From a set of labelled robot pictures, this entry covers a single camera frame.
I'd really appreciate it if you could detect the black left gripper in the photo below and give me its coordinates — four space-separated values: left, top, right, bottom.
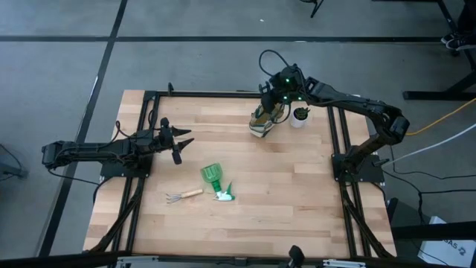
155 117 196 166

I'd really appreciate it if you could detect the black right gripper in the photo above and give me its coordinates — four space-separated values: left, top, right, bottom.
259 81 286 123

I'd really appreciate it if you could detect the tan olive gardening bag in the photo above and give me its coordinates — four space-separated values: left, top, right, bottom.
248 102 287 138

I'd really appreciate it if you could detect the green spray bottle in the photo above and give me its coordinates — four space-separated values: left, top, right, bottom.
199 162 236 202

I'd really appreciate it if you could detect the small plant white pot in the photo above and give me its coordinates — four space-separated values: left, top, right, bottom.
289 106 312 130

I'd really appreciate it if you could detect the black chair leg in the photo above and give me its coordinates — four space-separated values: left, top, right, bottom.
300 0 325 19

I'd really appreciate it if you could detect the small black rounded object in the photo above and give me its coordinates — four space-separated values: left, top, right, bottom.
288 244 306 268

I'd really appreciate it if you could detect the black desk base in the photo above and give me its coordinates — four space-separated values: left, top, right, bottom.
403 0 476 101

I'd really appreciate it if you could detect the grey stand foot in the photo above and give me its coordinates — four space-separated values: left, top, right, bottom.
0 143 30 183

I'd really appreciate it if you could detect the person's shoe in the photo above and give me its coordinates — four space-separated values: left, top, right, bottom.
440 31 464 45
445 35 476 51

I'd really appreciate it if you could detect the black side table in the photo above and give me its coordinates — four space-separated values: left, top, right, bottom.
386 197 476 241

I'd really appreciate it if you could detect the person's leg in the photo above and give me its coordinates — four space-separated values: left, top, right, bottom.
456 0 476 36

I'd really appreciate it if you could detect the white cardboard box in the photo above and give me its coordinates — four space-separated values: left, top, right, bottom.
416 215 476 267

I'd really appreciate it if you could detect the black aluminium table frame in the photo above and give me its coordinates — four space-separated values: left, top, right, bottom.
89 82 397 261

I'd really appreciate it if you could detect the hand rake wooden handle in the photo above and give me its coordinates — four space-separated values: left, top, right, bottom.
165 188 205 205

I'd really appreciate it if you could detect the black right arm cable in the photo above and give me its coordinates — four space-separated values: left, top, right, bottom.
258 49 295 81

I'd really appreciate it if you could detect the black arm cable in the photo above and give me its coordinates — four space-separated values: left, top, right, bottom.
258 49 295 81
47 169 103 204

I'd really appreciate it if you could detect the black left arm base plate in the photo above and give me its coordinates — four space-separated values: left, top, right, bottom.
100 155 153 179

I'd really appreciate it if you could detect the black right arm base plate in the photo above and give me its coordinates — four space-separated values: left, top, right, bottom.
332 151 386 183

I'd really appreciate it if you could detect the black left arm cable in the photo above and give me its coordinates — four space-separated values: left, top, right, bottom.
47 169 103 204

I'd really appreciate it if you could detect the silver metal bracket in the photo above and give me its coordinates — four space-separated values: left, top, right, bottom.
321 258 367 268
116 255 160 268

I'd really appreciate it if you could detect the black floor cable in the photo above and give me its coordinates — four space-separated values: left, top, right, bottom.
382 144 476 224

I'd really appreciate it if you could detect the yellow cable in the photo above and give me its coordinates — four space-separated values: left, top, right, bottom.
405 97 476 137

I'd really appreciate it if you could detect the white cable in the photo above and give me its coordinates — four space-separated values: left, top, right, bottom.
382 122 476 168

